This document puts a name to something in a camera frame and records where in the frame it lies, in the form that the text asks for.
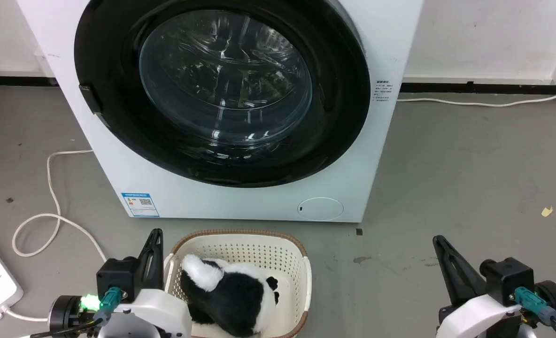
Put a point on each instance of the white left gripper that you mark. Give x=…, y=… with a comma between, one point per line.
x=160, y=312

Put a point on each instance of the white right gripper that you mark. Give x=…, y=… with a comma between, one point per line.
x=475, y=317

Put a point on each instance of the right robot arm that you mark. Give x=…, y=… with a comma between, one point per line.
x=552, y=300

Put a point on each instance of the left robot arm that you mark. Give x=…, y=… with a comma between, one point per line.
x=66, y=312

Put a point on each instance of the white front-load washing machine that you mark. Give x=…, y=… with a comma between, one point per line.
x=240, y=202

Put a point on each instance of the black round washer door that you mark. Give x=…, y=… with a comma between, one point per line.
x=118, y=94

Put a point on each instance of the blue energy label sticker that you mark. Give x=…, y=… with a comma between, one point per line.
x=140, y=204

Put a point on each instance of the white plastic laundry basket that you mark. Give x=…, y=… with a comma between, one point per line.
x=240, y=249

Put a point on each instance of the black and white plush toy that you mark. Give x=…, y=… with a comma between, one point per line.
x=235, y=295

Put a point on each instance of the yellow paper scrap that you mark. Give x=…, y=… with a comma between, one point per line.
x=547, y=211

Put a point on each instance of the round white filter cover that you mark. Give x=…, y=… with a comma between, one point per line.
x=320, y=209

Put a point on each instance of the small printed text sticker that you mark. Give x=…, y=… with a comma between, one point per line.
x=384, y=91

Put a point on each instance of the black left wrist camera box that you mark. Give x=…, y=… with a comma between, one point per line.
x=117, y=277

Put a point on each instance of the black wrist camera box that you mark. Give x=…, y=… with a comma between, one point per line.
x=117, y=277
x=508, y=279

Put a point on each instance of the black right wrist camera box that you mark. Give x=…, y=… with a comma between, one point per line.
x=508, y=279

